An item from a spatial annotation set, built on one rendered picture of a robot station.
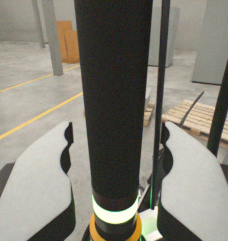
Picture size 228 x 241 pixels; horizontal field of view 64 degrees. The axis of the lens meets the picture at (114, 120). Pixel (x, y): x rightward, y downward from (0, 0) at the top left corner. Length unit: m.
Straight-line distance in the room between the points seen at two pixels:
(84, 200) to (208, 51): 4.69
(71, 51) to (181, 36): 6.75
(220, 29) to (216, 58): 0.65
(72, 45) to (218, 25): 5.26
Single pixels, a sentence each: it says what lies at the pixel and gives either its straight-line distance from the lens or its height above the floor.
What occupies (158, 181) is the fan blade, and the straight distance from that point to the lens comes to 0.46.
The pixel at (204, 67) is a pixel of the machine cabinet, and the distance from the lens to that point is 5.60.
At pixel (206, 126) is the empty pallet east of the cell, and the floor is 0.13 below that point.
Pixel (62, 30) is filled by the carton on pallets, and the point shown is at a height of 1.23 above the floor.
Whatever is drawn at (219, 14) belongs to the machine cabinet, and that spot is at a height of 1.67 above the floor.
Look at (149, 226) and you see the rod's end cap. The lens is 0.20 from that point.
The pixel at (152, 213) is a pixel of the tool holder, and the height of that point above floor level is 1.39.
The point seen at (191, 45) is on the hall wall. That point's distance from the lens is 12.26.
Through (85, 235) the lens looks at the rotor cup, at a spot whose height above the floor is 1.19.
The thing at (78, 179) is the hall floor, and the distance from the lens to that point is 2.19.
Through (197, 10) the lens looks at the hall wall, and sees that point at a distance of 12.20.
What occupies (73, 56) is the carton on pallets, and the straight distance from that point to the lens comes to 8.25.
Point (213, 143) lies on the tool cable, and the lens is 0.18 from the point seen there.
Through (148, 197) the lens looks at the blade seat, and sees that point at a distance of 0.40.
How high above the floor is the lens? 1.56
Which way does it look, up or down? 29 degrees down
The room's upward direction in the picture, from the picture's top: 1 degrees counter-clockwise
